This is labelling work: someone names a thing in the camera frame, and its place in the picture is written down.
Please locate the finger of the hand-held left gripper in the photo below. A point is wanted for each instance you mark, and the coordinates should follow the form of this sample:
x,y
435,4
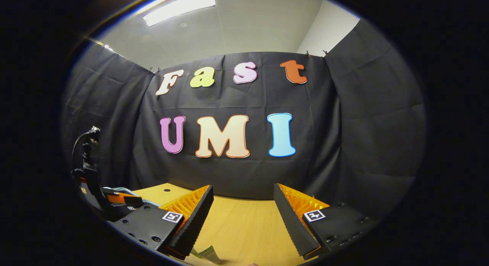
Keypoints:
x,y
131,201

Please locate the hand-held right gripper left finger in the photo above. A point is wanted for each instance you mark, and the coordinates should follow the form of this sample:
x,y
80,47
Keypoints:
x,y
196,220

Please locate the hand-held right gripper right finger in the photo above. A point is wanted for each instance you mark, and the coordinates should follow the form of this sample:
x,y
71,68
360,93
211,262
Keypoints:
x,y
292,220

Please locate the green white gradient tube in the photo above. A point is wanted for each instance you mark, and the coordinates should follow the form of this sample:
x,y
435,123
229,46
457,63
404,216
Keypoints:
x,y
208,254

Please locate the black backdrop cloth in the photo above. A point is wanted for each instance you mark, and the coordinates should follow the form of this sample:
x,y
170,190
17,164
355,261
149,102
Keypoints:
x,y
363,124

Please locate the ceiling light panel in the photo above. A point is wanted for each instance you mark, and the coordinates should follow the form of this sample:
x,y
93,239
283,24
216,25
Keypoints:
x,y
179,6

